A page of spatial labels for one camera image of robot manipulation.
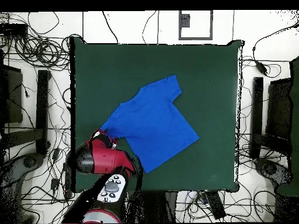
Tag green cloth covered table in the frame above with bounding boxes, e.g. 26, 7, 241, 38
276, 55, 299, 197

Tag blue laundry garment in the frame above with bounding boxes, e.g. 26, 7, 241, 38
100, 74, 200, 174

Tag long black box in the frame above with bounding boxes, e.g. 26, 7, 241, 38
206, 190, 227, 220

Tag grey chair base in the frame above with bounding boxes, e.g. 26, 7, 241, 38
253, 157, 294, 187
0, 152, 46, 187

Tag black power strip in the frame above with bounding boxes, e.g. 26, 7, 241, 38
62, 163, 72, 199

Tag black monitor box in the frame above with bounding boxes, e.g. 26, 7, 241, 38
265, 78, 293, 141
0, 64, 24, 124

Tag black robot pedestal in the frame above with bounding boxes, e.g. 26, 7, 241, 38
130, 191, 178, 223

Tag black power adapter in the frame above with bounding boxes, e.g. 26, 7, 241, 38
255, 60, 269, 76

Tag coil of black cables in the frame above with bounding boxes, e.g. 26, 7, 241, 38
13, 32, 72, 71

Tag dark green table cloth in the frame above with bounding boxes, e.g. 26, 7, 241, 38
69, 36, 245, 193

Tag flat black box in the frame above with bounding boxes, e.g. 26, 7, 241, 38
0, 23, 28, 37

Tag grey floor frame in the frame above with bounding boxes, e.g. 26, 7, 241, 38
178, 10, 214, 41

